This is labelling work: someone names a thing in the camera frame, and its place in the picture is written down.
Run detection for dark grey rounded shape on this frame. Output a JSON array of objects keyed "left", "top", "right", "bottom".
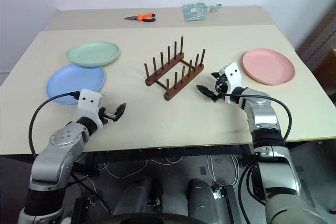
[
  {"left": 185, "top": 178, "right": 220, "bottom": 224},
  {"left": 112, "top": 176, "right": 163, "bottom": 218}
]

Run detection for blue plastic plate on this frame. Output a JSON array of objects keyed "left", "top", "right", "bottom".
[{"left": 46, "top": 63, "right": 106, "bottom": 105}]

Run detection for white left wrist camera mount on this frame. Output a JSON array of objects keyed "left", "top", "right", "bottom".
[{"left": 77, "top": 88, "right": 105, "bottom": 132}]

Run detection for black table frame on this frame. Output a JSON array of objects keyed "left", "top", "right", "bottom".
[{"left": 72, "top": 144, "right": 255, "bottom": 168}]

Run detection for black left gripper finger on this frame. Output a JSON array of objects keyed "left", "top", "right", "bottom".
[{"left": 114, "top": 102, "right": 128, "bottom": 123}]

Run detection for black cable loop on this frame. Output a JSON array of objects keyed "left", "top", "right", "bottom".
[{"left": 237, "top": 162, "right": 267, "bottom": 224}]

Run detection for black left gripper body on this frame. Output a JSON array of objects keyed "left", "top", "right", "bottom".
[{"left": 98, "top": 106, "right": 118, "bottom": 127}]

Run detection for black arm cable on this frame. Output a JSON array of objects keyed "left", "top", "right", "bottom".
[
  {"left": 28, "top": 91, "right": 81, "bottom": 156},
  {"left": 216, "top": 87, "right": 292, "bottom": 141}
]

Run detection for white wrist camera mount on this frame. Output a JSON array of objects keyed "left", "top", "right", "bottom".
[
  {"left": 218, "top": 62, "right": 244, "bottom": 104},
  {"left": 77, "top": 88, "right": 105, "bottom": 132}
]

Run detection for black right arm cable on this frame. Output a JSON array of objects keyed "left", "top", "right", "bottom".
[{"left": 216, "top": 87, "right": 292, "bottom": 141}]

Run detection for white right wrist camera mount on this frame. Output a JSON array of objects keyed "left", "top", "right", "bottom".
[{"left": 218, "top": 62, "right": 244, "bottom": 104}]

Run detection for pale green plastic packet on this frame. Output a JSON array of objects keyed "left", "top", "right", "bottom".
[{"left": 182, "top": 2, "right": 223, "bottom": 22}]

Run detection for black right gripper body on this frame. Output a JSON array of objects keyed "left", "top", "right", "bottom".
[{"left": 214, "top": 74, "right": 229, "bottom": 102}]

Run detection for pink plastic plate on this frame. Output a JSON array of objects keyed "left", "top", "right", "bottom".
[{"left": 242, "top": 48, "right": 296, "bottom": 86}]

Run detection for white floor cable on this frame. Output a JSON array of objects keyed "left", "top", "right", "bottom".
[
  {"left": 96, "top": 153, "right": 150, "bottom": 182},
  {"left": 206, "top": 154, "right": 240, "bottom": 186}
]

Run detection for black metal bar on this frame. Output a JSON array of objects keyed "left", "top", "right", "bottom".
[{"left": 225, "top": 185, "right": 244, "bottom": 224}]

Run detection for wooden dish rack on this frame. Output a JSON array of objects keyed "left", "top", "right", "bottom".
[{"left": 143, "top": 36, "right": 206, "bottom": 101}]

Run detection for dark brown furniture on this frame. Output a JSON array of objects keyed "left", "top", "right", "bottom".
[{"left": 295, "top": 5, "right": 336, "bottom": 96}]

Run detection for black box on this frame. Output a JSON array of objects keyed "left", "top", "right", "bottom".
[{"left": 72, "top": 196, "right": 113, "bottom": 224}]

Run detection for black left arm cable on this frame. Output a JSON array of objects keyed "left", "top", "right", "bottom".
[{"left": 28, "top": 91, "right": 81, "bottom": 156}]

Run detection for green plastic plate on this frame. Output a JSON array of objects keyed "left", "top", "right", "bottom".
[{"left": 66, "top": 40, "right": 121, "bottom": 67}]

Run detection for orange-handled pliers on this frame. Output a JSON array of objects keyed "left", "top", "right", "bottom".
[{"left": 124, "top": 13, "right": 156, "bottom": 23}]

